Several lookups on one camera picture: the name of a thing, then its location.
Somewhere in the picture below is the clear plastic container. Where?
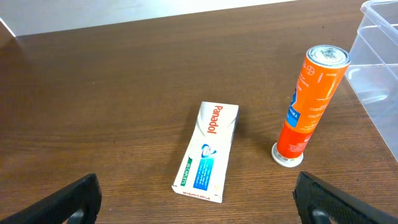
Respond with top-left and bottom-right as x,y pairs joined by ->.
346,1 -> 398,157

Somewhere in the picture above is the orange effervescent tablet tube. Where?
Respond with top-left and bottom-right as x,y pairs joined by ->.
272,45 -> 351,167

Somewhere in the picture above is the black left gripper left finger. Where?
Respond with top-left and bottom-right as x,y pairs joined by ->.
1,174 -> 102,224

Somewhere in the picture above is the white Panadol box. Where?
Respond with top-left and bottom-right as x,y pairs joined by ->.
172,101 -> 239,203

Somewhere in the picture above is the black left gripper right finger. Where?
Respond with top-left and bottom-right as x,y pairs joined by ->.
292,171 -> 397,224

